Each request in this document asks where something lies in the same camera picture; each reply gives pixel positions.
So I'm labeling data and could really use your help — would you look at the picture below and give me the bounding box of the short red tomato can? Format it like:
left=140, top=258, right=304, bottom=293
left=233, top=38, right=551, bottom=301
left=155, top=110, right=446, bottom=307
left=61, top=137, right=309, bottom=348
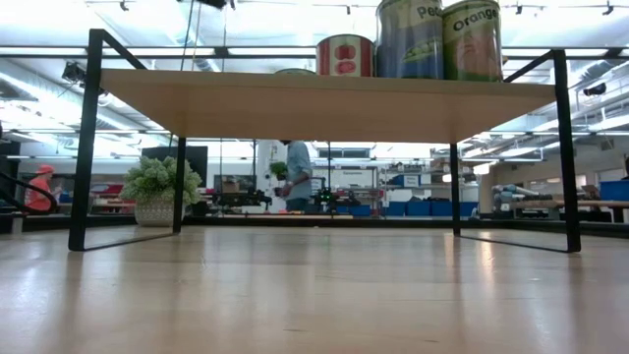
left=315, top=32, right=375, bottom=79

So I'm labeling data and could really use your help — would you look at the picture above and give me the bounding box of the tall peas can blue label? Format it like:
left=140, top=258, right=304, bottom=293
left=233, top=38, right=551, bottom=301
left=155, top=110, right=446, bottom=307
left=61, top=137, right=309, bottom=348
left=374, top=0, right=446, bottom=81

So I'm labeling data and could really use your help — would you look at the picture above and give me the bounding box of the tall orange can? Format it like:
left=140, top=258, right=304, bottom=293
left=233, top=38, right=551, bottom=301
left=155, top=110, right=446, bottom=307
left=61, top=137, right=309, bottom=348
left=440, top=0, right=504, bottom=83

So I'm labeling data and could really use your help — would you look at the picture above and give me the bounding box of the person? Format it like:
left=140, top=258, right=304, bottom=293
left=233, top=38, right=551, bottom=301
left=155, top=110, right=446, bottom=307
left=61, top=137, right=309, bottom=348
left=275, top=140, right=315, bottom=213
left=24, top=164, right=64, bottom=212

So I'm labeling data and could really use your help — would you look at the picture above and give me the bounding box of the grey storage rack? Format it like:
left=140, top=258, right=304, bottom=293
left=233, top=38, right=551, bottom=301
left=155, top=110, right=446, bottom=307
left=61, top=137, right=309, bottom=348
left=378, top=156, right=453, bottom=220

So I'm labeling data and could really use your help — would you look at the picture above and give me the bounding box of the green artificial plant in pot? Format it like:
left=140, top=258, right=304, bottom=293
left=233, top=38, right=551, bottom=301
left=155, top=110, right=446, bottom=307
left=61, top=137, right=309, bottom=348
left=119, top=155, right=203, bottom=228

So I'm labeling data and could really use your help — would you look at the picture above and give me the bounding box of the black overhead fixture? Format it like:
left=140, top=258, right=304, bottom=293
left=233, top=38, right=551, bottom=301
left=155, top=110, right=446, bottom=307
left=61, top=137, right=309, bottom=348
left=177, top=0, right=232, bottom=10

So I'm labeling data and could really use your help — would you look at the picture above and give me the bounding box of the red storage crate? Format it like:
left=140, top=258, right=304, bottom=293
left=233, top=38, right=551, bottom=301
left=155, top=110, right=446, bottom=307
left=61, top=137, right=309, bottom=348
left=89, top=182, right=125, bottom=199

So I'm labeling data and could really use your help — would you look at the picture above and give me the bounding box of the wooden background table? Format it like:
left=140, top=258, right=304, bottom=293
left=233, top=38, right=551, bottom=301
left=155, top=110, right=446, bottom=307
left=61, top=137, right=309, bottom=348
left=510, top=199, right=629, bottom=223

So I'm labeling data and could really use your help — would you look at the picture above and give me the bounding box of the large blue storage bin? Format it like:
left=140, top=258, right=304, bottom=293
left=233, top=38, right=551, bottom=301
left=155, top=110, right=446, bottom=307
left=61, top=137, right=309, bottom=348
left=599, top=180, right=629, bottom=202

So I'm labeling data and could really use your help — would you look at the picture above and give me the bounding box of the wooden shelf black metal frame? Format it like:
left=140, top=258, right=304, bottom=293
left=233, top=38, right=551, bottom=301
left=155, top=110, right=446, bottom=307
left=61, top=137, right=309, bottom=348
left=67, top=28, right=583, bottom=255

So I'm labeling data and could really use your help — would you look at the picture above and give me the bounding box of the black metal rig frame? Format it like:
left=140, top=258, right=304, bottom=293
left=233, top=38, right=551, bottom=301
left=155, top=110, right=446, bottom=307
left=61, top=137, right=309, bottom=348
left=0, top=211, right=629, bottom=241

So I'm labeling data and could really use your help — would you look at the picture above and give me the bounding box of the black horizontal overhead rail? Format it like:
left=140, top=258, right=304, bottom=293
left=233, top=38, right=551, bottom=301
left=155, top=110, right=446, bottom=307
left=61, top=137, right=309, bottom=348
left=0, top=44, right=629, bottom=61

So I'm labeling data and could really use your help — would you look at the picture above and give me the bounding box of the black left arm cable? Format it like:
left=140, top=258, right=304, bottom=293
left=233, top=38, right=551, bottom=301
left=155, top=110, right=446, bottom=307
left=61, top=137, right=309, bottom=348
left=0, top=170, right=59, bottom=215

